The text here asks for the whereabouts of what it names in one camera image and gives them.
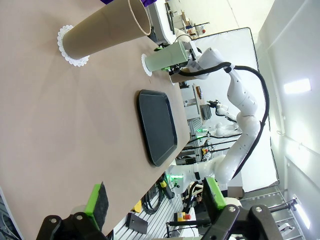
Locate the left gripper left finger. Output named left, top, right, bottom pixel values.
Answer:
left=36, top=181, right=110, bottom=240

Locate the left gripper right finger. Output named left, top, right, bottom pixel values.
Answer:
left=199, top=176, right=283, bottom=240

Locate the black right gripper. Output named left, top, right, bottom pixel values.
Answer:
left=153, top=43, right=202, bottom=77

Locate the mint green tall cup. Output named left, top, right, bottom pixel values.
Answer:
left=145, top=41, right=188, bottom=73

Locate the tan tall cup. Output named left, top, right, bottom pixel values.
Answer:
left=61, top=0, right=153, bottom=60
left=169, top=66, right=195, bottom=84

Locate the white paper doily coaster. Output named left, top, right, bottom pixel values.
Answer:
left=141, top=53, right=153, bottom=78
left=56, top=24, right=91, bottom=68

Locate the white robot arm black gripper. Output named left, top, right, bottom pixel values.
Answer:
left=207, top=99, right=242, bottom=125

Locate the red emergency stop button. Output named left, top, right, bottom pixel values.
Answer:
left=176, top=211, right=192, bottom=222

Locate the plain black rod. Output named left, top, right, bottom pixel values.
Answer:
left=169, top=11, right=176, bottom=35

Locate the white table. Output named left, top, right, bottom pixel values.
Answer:
left=147, top=0, right=176, bottom=44

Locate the flat black box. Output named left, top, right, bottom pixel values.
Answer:
left=125, top=212, right=148, bottom=235

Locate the person in purple hoodie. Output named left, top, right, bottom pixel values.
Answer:
left=99, top=0, right=157, bottom=7

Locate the black plastic tray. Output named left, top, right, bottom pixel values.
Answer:
left=136, top=89, right=178, bottom=168

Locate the white backdrop screen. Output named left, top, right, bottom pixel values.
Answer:
left=192, top=26, right=280, bottom=193

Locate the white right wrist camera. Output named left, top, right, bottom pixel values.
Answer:
left=183, top=40, right=198, bottom=52

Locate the black cable bundle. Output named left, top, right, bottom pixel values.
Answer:
left=141, top=184, right=166, bottom=216

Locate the black camera stand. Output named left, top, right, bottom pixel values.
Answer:
left=269, top=197, right=300, bottom=215

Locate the thick black cable sleeve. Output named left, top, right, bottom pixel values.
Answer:
left=178, top=62, right=271, bottom=181

